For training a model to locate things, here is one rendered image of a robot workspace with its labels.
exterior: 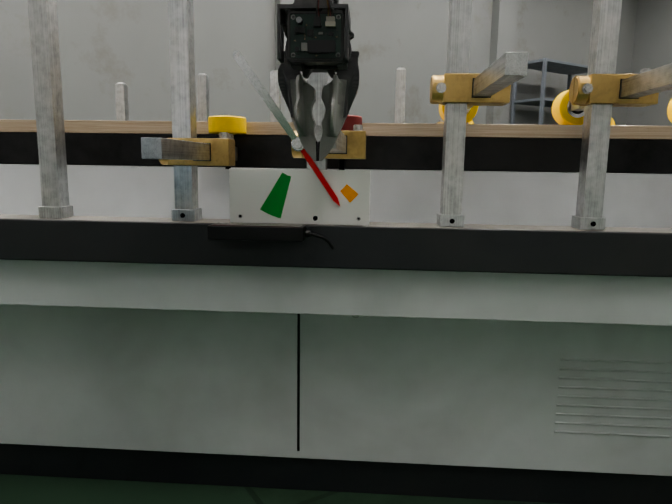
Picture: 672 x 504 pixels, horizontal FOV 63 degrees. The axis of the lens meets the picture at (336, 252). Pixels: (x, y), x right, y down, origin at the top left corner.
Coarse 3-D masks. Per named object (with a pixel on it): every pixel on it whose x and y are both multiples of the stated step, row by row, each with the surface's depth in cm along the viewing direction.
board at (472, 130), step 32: (0, 128) 125; (32, 128) 124; (64, 128) 124; (96, 128) 123; (128, 128) 123; (160, 128) 122; (256, 128) 121; (384, 128) 119; (416, 128) 118; (480, 128) 118; (512, 128) 117; (544, 128) 117; (576, 128) 116; (640, 128) 115
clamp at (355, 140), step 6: (342, 132) 98; (348, 132) 98; (354, 132) 98; (360, 132) 98; (348, 138) 98; (354, 138) 98; (360, 138) 98; (348, 144) 98; (354, 144) 98; (360, 144) 98; (294, 150) 99; (348, 150) 98; (354, 150) 98; (360, 150) 98; (294, 156) 100; (300, 156) 100; (330, 156) 99; (336, 156) 99; (342, 156) 98; (348, 156) 98; (354, 156) 98; (360, 156) 98
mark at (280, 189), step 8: (280, 176) 100; (288, 176) 100; (280, 184) 100; (288, 184) 100; (272, 192) 100; (280, 192) 100; (272, 200) 101; (280, 200) 101; (264, 208) 101; (272, 208) 101; (280, 208) 101; (280, 216) 101
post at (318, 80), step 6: (312, 78) 97; (318, 78) 97; (324, 78) 97; (312, 84) 98; (318, 84) 98; (324, 84) 97; (318, 90) 98; (318, 96) 98; (318, 102) 98; (318, 108) 98; (324, 108) 98; (318, 114) 98; (324, 114) 98; (318, 120) 98; (318, 162) 100; (324, 162) 100; (324, 168) 100
